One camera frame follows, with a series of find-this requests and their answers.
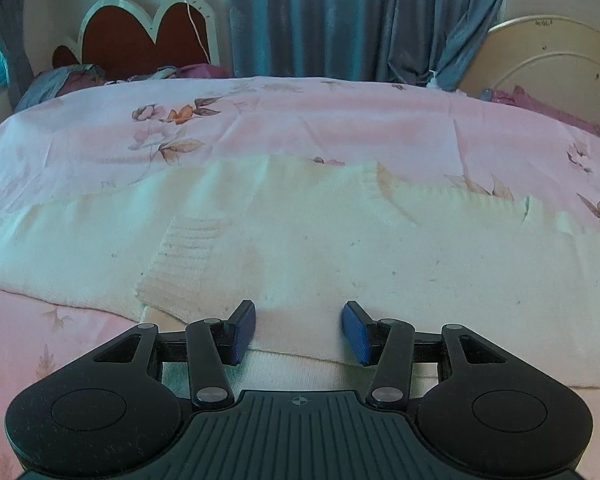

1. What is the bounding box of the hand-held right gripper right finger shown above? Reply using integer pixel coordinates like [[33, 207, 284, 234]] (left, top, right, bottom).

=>
[[342, 301, 508, 409]]

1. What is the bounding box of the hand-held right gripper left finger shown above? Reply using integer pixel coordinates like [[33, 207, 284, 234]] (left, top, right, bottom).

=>
[[94, 301, 257, 409]]

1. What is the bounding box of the white towel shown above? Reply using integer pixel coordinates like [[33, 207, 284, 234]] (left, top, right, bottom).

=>
[[0, 156, 600, 396]]

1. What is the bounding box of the pink floral bed sheet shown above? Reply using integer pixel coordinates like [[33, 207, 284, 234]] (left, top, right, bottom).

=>
[[0, 76, 600, 480]]

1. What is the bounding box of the purple cloth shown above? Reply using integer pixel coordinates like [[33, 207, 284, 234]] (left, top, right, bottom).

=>
[[130, 62, 231, 82], [482, 85, 600, 143]]

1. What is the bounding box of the blue grey pillow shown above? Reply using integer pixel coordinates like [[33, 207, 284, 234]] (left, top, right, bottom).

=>
[[14, 64, 107, 113]]

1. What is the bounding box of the blue grey curtain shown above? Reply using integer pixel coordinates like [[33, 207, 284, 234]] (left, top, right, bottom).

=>
[[0, 0, 36, 108], [227, 0, 523, 92]]

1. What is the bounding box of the cream round bed board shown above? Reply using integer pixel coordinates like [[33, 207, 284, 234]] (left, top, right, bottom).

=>
[[455, 15, 600, 131]]

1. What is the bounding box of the red headboard with white frame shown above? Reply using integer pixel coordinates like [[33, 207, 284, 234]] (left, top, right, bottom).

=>
[[52, 0, 231, 83]]

